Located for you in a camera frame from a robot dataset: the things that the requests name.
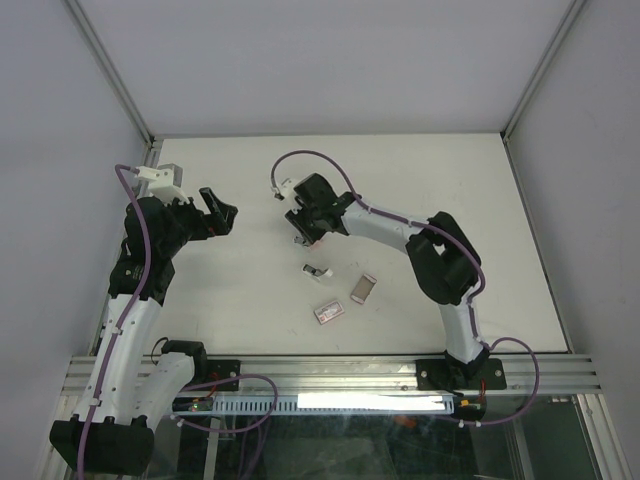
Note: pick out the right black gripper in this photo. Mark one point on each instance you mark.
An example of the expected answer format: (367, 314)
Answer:
(296, 220)

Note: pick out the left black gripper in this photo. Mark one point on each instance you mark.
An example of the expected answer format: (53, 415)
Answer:
(217, 223)

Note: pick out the pink stapler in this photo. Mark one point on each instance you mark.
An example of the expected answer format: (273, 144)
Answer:
(306, 244)

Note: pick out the white stapler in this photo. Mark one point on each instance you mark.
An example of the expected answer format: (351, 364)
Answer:
(316, 273)

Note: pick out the staple box tray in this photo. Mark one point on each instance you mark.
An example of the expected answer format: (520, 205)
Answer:
(363, 288)

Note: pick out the red white staple box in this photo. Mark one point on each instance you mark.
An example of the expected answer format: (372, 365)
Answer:
(328, 312)

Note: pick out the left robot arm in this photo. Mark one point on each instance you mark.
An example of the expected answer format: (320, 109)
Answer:
(112, 429)

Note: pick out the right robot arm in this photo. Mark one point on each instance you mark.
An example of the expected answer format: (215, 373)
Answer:
(446, 267)

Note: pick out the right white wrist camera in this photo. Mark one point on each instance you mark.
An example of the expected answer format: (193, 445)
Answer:
(285, 189)

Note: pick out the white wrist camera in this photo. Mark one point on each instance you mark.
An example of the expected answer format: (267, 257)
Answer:
(285, 189)
(164, 183)

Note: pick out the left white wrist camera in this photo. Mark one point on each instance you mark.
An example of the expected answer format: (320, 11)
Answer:
(164, 183)

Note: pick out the white slotted cable duct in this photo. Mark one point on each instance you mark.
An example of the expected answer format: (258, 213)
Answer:
(316, 404)

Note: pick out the right aluminium frame post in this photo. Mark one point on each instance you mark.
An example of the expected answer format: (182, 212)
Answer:
(551, 50)

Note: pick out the aluminium frame post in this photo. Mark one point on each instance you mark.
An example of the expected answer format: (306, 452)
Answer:
(551, 50)
(98, 51)

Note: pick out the left aluminium frame post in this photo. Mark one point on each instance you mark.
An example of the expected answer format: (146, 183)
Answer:
(98, 51)

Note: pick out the aluminium mounting rail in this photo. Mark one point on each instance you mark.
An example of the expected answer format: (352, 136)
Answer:
(518, 374)

